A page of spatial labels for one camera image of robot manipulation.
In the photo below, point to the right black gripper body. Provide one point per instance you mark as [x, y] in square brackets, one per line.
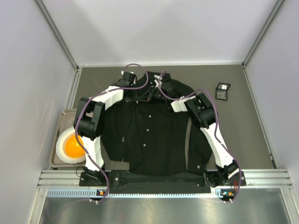
[154, 92]

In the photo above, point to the aluminium frame rail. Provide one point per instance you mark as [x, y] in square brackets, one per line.
[255, 178]

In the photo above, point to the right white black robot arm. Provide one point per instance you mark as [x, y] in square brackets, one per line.
[204, 115]

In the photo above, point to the white bowl orange inside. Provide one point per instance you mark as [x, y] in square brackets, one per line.
[67, 148]

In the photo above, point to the grey slotted cable duct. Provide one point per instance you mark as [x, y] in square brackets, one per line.
[97, 193]

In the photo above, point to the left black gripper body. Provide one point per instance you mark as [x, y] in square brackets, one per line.
[137, 94]

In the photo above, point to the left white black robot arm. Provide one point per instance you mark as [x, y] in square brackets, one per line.
[90, 119]

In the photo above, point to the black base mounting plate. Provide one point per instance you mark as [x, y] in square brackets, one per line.
[122, 181]

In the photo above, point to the small black open box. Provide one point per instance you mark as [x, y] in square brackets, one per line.
[221, 92]

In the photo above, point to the grey metal tray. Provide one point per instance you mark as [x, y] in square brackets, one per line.
[64, 130]

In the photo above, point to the black button-up shirt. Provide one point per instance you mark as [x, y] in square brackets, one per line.
[151, 137]

